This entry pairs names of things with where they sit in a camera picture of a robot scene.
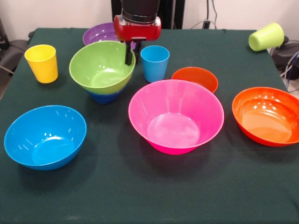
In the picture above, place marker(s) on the yellow cup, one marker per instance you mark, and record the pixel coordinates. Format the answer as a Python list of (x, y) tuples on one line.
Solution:
[(43, 67)]

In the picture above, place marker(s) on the light blue cup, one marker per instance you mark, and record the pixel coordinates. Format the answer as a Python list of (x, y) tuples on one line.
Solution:
[(154, 67)]

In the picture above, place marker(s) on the large pink bowl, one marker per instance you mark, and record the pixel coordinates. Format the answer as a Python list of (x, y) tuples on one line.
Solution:
[(175, 116)]

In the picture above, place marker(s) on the dark green table cloth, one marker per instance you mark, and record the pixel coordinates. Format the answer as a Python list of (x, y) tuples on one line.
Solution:
[(140, 186)]

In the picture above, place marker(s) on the large light blue bowl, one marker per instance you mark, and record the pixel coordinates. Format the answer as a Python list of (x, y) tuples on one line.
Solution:
[(44, 137)]

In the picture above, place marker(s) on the green bowl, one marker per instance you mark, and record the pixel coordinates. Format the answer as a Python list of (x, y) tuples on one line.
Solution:
[(100, 70)]

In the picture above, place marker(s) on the purple bowl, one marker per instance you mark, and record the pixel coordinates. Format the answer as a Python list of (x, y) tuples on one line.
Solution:
[(98, 35)]

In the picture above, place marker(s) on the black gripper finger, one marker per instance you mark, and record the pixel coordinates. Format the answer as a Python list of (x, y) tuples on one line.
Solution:
[(128, 53), (138, 51)]

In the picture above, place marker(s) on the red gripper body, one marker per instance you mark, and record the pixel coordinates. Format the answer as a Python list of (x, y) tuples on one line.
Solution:
[(137, 31)]

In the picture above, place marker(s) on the small orange bowl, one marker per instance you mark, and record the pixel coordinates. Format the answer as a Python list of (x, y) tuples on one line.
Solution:
[(201, 74)]

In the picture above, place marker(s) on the light green cup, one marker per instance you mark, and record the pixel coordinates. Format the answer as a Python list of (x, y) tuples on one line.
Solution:
[(268, 37)]

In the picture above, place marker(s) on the large orange bowl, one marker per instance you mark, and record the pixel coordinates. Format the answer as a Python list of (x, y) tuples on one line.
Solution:
[(266, 116)]

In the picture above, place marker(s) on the black power plug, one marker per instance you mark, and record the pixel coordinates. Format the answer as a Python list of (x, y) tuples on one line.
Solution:
[(206, 24)]

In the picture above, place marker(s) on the small dark blue bowl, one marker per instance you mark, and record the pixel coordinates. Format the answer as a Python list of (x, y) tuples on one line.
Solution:
[(105, 98)]

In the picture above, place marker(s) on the grey chair base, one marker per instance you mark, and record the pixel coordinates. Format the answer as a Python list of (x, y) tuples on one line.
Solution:
[(287, 53), (11, 53)]

